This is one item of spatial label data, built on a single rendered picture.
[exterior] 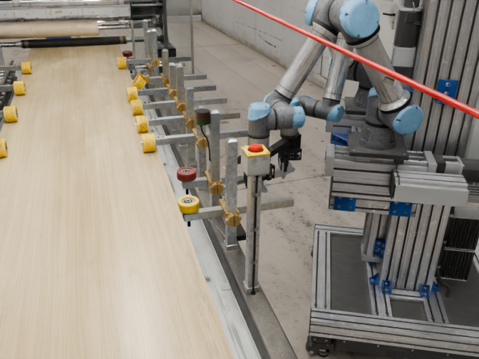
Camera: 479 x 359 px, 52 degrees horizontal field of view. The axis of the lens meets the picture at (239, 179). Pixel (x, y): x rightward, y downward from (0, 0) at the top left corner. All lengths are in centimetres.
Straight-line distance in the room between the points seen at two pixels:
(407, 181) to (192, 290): 96
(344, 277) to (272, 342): 115
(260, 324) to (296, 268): 143
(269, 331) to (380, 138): 87
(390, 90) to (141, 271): 102
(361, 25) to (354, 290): 139
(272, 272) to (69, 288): 169
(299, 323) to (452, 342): 73
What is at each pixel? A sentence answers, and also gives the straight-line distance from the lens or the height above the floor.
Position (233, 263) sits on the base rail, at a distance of 185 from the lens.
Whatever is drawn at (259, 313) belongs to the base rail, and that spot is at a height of 70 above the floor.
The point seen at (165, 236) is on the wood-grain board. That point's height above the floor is 90.
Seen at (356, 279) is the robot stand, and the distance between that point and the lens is 265.
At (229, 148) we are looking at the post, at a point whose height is 112.
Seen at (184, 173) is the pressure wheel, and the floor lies 91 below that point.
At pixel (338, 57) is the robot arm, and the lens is 209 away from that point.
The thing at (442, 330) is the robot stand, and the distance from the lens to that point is 246.
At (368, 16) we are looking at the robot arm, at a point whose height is 156.
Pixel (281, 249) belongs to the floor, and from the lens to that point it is 316.
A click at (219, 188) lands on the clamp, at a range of 203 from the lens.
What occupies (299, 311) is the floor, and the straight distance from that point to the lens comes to 273.
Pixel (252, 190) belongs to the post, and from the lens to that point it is 150.
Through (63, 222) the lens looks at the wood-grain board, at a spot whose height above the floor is 90.
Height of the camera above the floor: 180
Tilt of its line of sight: 27 degrees down
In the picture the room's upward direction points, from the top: 1 degrees clockwise
